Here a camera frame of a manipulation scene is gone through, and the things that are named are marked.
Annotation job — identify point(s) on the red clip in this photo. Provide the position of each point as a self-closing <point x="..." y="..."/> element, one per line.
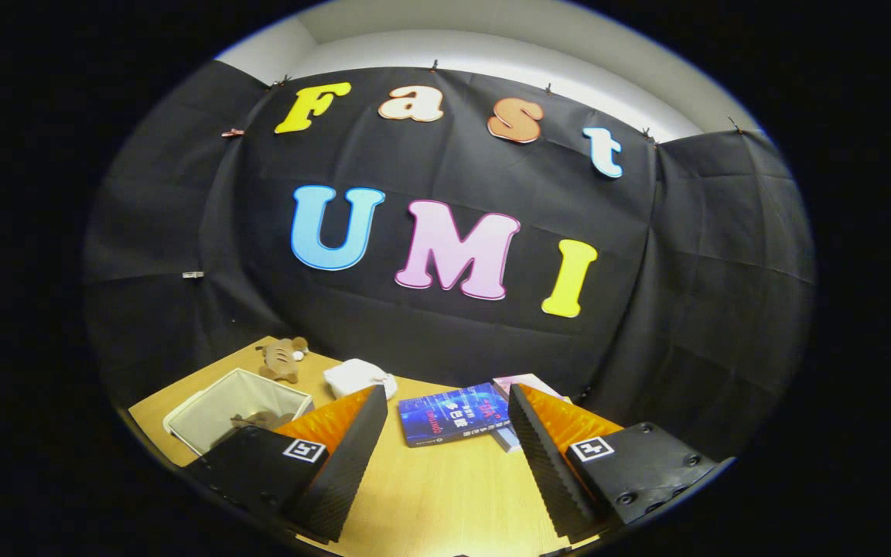
<point x="233" y="132"/>

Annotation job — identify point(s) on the pink and white book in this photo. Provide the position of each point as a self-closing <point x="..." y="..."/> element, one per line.
<point x="527" y="383"/>

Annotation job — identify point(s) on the black backdrop cloth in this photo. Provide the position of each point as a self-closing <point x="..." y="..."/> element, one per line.
<point x="453" y="170"/>

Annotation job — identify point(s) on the light blue book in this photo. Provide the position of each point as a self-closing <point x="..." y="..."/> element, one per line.
<point x="507" y="441"/>

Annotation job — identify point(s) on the brown striped plush toy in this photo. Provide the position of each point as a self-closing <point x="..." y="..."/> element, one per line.
<point x="281" y="360"/>

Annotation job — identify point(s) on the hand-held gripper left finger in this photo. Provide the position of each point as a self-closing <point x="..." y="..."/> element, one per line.
<point x="353" y="464"/>

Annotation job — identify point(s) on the white plush toy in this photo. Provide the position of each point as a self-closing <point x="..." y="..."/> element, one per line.
<point x="356" y="377"/>

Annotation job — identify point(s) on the cream fabric storage box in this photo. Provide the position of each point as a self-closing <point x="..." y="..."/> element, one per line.
<point x="213" y="410"/>

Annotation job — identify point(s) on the blue cover book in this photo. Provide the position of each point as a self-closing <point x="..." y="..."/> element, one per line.
<point x="449" y="414"/>

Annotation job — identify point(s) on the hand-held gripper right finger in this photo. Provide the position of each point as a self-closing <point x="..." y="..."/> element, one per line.
<point x="546" y="472"/>

